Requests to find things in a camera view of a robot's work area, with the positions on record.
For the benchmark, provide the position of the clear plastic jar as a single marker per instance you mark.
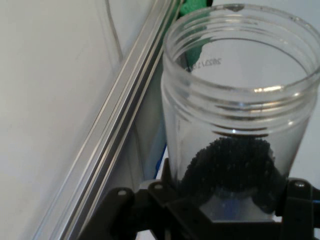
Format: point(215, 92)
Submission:
point(237, 100)

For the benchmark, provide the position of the black seeds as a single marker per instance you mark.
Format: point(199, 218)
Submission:
point(230, 167)

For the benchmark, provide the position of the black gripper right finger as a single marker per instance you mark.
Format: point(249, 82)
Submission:
point(300, 207)

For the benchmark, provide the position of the green foam block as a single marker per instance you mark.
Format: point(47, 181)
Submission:
point(192, 6)

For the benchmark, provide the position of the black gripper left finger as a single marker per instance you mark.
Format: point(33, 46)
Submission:
point(150, 212)

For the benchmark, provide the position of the aluminium wall rail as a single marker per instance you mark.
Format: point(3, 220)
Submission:
point(120, 120)

